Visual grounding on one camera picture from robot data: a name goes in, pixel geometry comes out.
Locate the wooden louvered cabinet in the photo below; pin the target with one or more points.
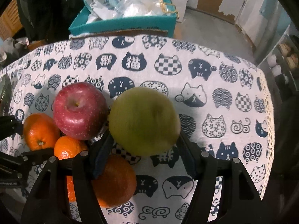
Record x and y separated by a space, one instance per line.
10 21

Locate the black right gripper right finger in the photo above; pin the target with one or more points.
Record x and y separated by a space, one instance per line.
239 202

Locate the cat pattern tablecloth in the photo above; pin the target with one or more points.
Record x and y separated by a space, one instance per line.
222 101

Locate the clear plastic bag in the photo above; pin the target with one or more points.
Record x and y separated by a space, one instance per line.
144 2

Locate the yellow-green pear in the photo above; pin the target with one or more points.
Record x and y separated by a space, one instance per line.
144 122

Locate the large orange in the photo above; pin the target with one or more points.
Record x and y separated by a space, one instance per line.
40 131
117 184

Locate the red apple with stem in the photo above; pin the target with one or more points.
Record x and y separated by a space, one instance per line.
80 110

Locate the pile of grey clothes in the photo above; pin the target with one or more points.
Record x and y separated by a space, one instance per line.
12 50

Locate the black hanging jacket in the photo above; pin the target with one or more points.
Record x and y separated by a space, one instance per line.
48 20

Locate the teal cardboard box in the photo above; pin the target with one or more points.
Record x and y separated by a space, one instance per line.
163 25

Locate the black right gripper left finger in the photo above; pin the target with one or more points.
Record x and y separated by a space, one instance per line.
48 200

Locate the white shoe rack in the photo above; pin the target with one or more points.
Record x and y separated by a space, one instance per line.
280 66

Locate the small mandarin orange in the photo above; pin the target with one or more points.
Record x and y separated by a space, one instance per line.
67 147

